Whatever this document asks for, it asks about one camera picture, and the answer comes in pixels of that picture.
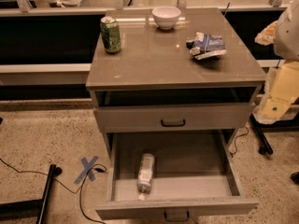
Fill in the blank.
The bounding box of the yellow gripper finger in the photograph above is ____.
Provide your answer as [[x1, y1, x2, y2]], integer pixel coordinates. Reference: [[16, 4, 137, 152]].
[[253, 61, 299, 124]]

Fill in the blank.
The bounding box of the clear blue plastic bottle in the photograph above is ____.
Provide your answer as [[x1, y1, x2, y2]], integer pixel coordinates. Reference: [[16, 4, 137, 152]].
[[137, 153, 155, 201]]

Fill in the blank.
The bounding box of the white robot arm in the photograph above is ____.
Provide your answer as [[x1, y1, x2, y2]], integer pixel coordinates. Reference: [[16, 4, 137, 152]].
[[254, 0, 299, 124]]

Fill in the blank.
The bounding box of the grey drawer cabinet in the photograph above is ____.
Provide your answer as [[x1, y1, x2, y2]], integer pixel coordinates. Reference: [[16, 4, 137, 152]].
[[85, 7, 267, 224]]

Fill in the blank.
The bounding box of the open grey middle drawer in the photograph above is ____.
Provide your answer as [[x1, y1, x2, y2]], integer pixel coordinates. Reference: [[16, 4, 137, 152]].
[[96, 131, 258, 222]]

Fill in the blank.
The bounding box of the closed grey upper drawer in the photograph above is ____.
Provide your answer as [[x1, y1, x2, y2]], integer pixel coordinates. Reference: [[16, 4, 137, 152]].
[[93, 103, 254, 133]]

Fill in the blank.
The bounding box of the blue white chip bag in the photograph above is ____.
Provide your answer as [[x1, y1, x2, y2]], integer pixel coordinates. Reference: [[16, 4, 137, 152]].
[[186, 32, 226, 61]]

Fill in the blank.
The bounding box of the white bowl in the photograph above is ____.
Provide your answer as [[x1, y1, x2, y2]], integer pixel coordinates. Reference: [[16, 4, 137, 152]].
[[152, 7, 180, 30]]

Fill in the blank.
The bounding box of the green soda can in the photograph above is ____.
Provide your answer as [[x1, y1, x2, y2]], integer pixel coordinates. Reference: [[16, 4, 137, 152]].
[[100, 16, 121, 53]]

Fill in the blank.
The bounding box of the blue tape cross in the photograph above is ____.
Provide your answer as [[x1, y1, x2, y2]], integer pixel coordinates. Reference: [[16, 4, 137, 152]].
[[74, 156, 98, 185]]

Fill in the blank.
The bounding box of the black stand leg left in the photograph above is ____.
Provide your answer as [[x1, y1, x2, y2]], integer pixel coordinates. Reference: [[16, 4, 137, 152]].
[[0, 164, 62, 224]]

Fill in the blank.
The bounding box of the black thin cable right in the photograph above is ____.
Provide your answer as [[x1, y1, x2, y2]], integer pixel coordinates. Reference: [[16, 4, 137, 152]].
[[229, 125, 250, 158]]

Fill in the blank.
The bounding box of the black floor cable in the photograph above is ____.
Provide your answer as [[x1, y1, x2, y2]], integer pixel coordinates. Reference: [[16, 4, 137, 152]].
[[0, 157, 107, 224]]

